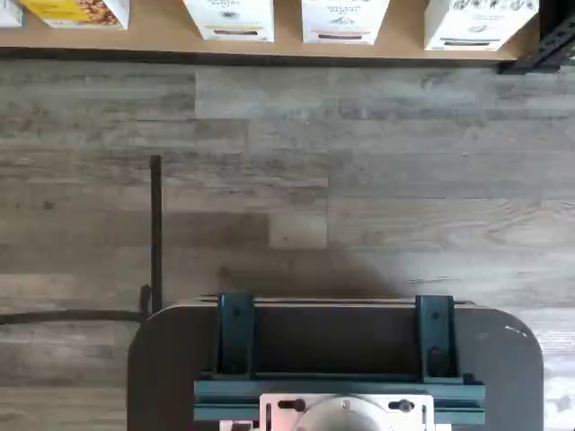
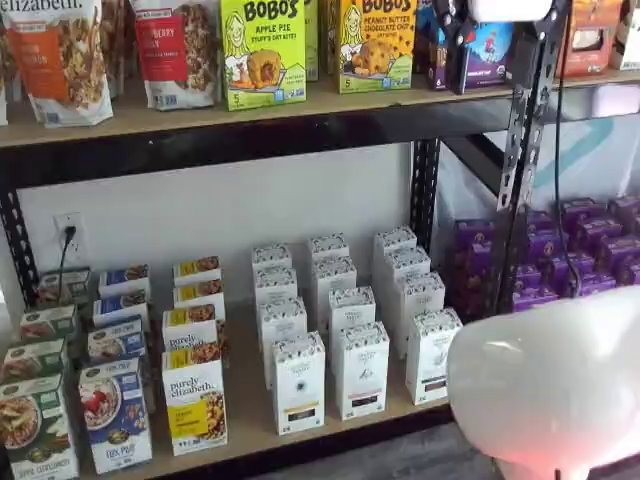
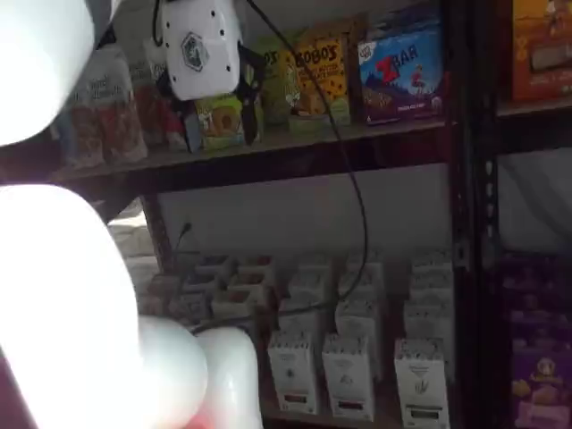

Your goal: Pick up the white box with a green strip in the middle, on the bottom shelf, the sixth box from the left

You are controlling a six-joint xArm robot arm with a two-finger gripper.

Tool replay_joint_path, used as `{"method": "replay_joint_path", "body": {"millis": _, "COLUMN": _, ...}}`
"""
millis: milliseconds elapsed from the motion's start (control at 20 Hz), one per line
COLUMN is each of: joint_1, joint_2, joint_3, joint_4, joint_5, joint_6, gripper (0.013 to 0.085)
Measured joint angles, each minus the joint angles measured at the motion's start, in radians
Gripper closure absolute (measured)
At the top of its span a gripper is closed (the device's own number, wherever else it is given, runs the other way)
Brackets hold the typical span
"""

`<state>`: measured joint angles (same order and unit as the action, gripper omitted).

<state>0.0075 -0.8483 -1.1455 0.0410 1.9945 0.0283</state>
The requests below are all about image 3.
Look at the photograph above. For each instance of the granola bag red label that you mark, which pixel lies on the granola bag red label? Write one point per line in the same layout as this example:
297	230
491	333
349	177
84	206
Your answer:
167	129

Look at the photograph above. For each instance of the yellow Bobo's peanut butter box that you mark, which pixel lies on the yellow Bobo's peanut butter box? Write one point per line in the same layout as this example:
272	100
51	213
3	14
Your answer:
357	67
326	76

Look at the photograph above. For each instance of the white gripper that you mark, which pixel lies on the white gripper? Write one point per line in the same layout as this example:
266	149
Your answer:
201	49

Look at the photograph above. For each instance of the orange snack box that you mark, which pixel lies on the orange snack box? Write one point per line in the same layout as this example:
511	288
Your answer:
540	53

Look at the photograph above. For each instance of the white box pink strip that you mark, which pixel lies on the white box pink strip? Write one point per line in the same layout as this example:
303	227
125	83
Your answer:
348	380
357	324
375	261
373	286

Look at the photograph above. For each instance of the purely elizabeth yellow label box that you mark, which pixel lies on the purely elizabeth yellow label box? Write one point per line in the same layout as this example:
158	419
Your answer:
232	304
248	281

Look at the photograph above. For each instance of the blue Z Bar box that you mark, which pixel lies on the blue Z Bar box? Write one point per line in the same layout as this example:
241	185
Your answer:
402	22
402	76

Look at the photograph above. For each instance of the granola bag orange label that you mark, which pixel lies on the granola bag orange label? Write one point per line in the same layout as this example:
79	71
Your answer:
120	116
145	111

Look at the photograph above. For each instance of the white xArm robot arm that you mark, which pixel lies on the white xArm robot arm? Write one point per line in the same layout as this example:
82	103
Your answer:
67	290

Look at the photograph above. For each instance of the purple Annie's box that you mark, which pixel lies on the purple Annie's box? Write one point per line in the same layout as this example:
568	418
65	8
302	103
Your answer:
536	326
532	292
523	268
540	389

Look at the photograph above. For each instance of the white box green strip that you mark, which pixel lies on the white box green strip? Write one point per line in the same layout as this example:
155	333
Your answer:
431	263
422	384
426	322
431	288

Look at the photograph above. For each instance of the black metal shelving rack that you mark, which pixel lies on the black metal shelving rack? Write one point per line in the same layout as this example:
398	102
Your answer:
487	223
460	223

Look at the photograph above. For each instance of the green Bobo's apple pie box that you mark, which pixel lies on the green Bobo's apple pie box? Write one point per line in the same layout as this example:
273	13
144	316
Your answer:
277	98
219	125

